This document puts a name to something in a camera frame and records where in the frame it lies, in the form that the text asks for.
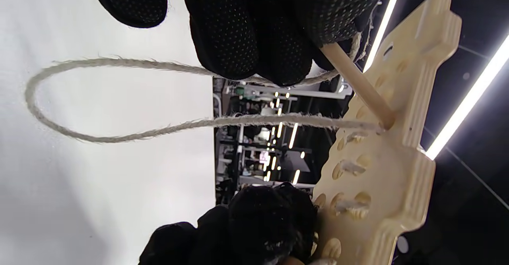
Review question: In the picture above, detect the long ceiling light strip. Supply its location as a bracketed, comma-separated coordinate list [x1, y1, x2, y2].
[425, 35, 509, 160]
[363, 0, 400, 73]

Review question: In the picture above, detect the wooden crocodile lacing toy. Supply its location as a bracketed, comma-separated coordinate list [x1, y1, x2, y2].
[310, 0, 462, 265]

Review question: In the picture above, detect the person's right hand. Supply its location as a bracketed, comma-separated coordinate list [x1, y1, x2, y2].
[138, 182, 319, 265]

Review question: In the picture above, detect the white rope with wooden needle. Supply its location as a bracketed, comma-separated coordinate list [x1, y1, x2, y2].
[25, 31, 396, 144]

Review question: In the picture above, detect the person's left hand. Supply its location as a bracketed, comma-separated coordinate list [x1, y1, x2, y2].
[92, 0, 398, 87]

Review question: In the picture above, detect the metal shelving rack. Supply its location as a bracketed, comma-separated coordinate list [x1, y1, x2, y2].
[213, 78, 354, 206]

